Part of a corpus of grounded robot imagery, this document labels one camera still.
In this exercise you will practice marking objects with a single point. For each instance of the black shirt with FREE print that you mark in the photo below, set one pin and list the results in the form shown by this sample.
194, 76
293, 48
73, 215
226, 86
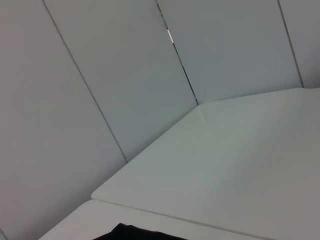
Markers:
140, 232

